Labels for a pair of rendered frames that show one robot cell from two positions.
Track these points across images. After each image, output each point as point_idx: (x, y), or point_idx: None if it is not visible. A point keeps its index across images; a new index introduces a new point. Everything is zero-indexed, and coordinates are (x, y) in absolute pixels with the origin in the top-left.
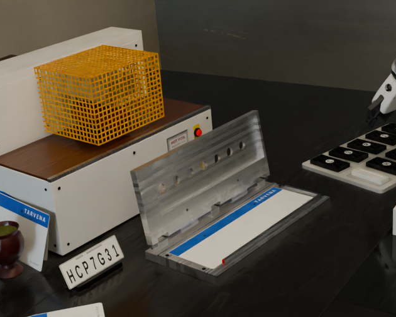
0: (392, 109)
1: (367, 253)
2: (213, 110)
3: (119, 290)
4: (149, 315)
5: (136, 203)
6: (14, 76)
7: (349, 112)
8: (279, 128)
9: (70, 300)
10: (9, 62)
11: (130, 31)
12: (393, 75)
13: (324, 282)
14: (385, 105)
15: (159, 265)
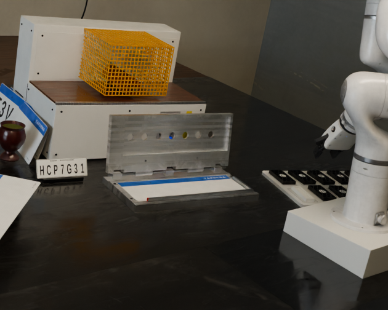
0: (334, 148)
1: (254, 233)
2: (234, 119)
3: (69, 192)
4: (76, 210)
5: None
6: (68, 29)
7: None
8: (270, 146)
9: None
10: (71, 20)
11: (173, 30)
12: (339, 120)
13: (207, 237)
14: (327, 142)
15: (107, 189)
